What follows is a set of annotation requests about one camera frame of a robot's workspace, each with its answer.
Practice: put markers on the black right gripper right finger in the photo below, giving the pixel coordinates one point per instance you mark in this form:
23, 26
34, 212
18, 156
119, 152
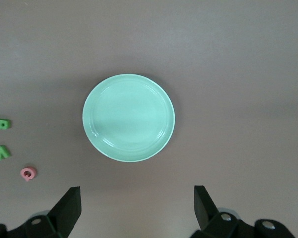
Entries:
208, 215

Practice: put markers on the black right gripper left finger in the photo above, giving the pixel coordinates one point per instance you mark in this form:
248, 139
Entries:
64, 213

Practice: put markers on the pink foam letter Q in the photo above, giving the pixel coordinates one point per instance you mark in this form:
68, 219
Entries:
29, 176

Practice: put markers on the green foam letter N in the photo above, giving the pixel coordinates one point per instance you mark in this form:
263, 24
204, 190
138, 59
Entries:
0, 152

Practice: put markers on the green plate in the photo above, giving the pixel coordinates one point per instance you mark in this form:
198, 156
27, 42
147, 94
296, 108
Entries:
129, 117

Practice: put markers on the brown table mat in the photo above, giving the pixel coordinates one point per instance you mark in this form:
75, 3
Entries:
213, 49

